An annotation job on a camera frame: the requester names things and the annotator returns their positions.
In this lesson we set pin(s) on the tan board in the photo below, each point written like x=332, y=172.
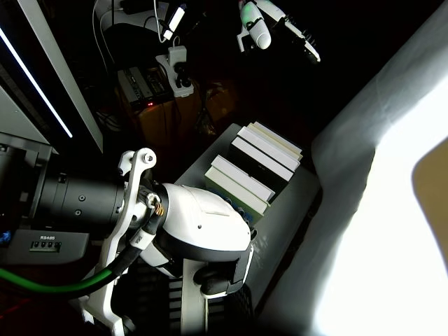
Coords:
x=434, y=196

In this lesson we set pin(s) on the brown cardboard box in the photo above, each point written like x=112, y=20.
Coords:
x=154, y=129

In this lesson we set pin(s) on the black power plug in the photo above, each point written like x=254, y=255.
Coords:
x=182, y=67
x=183, y=82

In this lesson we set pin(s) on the clear plastic film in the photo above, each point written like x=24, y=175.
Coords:
x=259, y=252

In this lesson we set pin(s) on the white USB dongle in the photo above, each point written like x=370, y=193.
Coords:
x=176, y=19

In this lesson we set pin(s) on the white power strip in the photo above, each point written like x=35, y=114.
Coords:
x=183, y=91

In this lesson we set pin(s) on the black electronics box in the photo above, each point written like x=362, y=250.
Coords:
x=157, y=84

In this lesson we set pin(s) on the white curved stand base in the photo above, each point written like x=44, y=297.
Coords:
x=126, y=17

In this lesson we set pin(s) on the blue metal bookend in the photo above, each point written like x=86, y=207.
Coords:
x=246, y=216

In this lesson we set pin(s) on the white Fashion India book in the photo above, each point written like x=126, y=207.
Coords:
x=280, y=154

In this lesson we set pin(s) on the white panel with light strip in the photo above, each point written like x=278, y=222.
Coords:
x=21, y=122

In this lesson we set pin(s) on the white cloth backdrop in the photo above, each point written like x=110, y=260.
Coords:
x=350, y=175

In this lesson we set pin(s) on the silver power supply box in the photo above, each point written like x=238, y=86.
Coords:
x=131, y=84

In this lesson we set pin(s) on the black book with grey label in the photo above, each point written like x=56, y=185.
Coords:
x=245, y=176

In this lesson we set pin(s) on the white charger adapter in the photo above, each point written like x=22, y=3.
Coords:
x=176, y=54

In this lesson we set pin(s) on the pale yellow book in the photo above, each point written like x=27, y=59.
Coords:
x=280, y=143

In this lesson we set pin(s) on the black plastic file rack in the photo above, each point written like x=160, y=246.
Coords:
x=231, y=308

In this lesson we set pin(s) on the black Let It Be book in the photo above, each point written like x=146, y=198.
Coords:
x=259, y=168

